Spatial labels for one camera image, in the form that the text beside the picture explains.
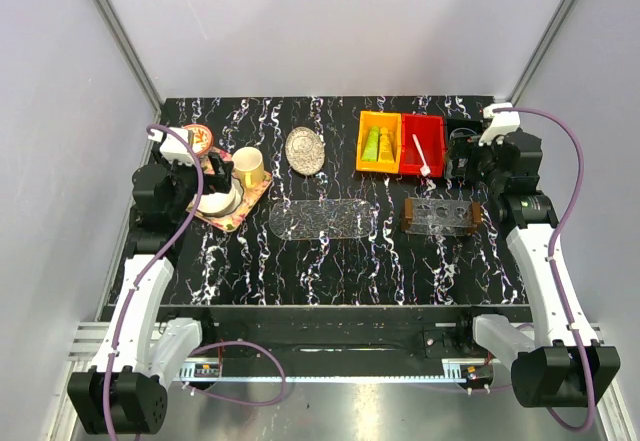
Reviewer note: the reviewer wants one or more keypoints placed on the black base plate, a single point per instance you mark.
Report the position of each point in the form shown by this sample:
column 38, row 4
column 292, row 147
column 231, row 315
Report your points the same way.
column 428, row 331

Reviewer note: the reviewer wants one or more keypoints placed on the yellow bin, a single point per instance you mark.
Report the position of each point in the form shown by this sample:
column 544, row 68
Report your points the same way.
column 390, row 120

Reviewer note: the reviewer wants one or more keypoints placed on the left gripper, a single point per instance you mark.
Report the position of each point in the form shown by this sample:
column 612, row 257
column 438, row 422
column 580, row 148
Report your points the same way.
column 219, row 181

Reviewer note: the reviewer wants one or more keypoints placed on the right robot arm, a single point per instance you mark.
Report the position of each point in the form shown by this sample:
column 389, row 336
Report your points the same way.
column 563, row 364

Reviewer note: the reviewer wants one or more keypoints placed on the floral serving tray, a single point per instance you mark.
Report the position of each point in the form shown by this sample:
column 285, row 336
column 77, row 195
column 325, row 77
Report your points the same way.
column 251, row 197

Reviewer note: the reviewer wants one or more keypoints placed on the red bin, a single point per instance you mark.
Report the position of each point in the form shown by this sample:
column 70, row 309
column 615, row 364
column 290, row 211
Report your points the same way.
column 430, row 130

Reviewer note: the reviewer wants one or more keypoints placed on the white scalloped bowl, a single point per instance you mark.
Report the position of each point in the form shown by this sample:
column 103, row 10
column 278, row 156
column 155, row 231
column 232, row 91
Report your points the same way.
column 220, row 204

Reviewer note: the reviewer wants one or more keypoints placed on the clear toothbrush holder rack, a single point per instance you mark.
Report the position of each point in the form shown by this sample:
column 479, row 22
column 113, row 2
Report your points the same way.
column 438, row 217

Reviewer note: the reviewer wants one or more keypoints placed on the aluminium rail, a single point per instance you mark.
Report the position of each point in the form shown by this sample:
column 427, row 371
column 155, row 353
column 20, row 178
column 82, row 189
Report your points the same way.
column 236, row 361

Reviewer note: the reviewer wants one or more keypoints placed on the orange patterned bowl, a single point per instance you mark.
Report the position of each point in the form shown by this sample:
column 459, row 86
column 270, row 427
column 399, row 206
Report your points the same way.
column 201, row 138

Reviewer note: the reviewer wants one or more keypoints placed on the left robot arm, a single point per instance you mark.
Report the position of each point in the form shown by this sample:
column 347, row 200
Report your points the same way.
column 125, row 389

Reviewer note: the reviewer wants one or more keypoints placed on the clear acrylic tray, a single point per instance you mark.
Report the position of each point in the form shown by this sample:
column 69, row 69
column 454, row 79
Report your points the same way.
column 305, row 220

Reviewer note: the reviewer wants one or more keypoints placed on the green toothpaste tube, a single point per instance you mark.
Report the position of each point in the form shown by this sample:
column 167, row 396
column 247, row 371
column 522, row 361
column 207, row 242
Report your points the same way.
column 370, row 151

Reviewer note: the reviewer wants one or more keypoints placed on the speckled saucer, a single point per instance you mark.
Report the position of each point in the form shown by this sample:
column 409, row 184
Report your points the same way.
column 304, row 150

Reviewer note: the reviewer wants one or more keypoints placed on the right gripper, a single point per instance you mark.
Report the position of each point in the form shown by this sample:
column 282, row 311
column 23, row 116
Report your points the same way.
column 475, row 152

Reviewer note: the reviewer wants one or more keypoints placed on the yellow mug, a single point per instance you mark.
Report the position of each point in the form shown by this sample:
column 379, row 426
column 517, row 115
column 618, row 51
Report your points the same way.
column 249, row 166

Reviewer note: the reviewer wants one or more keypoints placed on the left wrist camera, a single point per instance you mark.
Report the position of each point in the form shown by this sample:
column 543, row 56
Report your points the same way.
column 173, row 149

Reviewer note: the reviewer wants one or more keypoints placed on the black bin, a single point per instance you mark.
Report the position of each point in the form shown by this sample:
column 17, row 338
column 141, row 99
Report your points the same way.
column 462, row 128

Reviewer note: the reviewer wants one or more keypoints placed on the yellow toothpaste tube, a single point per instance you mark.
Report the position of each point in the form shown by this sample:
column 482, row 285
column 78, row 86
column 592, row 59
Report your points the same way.
column 386, row 146

